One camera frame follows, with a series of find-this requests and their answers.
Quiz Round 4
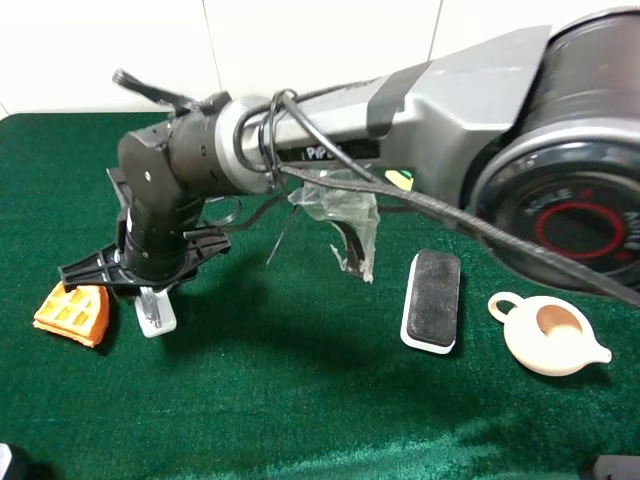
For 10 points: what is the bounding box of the orange waffle toy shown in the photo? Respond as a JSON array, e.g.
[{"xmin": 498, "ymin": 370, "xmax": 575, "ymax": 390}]
[{"xmin": 33, "ymin": 281, "xmax": 110, "ymax": 348}]

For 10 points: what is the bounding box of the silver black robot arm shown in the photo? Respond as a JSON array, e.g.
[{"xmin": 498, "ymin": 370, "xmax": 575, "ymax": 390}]
[{"xmin": 59, "ymin": 6, "xmax": 639, "ymax": 305}]

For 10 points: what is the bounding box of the black felt whiteboard eraser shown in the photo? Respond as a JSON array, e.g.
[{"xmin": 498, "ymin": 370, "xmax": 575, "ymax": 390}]
[{"xmin": 400, "ymin": 250, "xmax": 461, "ymax": 355}]

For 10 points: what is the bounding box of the cream ceramic teapot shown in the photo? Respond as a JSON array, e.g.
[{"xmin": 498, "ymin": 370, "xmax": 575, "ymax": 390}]
[{"xmin": 487, "ymin": 292, "xmax": 612, "ymax": 377}]

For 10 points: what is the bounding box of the dark green felt mat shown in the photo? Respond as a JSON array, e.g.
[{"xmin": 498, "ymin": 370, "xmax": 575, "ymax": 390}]
[{"xmin": 1, "ymin": 114, "xmax": 639, "ymax": 479}]

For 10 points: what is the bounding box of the black braided cable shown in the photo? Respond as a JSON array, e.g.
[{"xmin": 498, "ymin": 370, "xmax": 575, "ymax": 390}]
[{"xmin": 237, "ymin": 88, "xmax": 640, "ymax": 307}]

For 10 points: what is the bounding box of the clear plastic wrap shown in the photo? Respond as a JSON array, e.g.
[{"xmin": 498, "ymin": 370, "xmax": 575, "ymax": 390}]
[{"xmin": 288, "ymin": 181, "xmax": 380, "ymax": 283}]

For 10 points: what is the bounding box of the black box with green label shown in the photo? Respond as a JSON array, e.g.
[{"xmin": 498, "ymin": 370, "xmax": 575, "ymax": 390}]
[{"xmin": 385, "ymin": 170, "xmax": 414, "ymax": 191}]

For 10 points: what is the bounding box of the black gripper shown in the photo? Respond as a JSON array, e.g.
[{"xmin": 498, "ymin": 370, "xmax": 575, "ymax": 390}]
[{"xmin": 59, "ymin": 168, "xmax": 231, "ymax": 296}]

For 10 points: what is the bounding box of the clear plastic compass case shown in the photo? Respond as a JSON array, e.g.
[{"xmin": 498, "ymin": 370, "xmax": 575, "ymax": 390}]
[{"xmin": 134, "ymin": 287, "xmax": 177, "ymax": 338}]

